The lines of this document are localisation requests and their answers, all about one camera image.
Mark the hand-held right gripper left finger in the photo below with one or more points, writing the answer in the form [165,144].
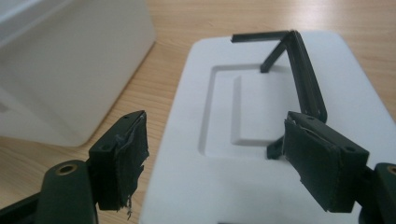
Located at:
[120,161]

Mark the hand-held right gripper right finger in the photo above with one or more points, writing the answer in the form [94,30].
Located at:
[323,161]

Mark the black folding frame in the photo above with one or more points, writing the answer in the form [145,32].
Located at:
[297,65]

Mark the white foam tray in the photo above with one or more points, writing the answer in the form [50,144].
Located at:
[218,130]

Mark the white plastic box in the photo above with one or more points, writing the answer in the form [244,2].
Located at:
[68,68]

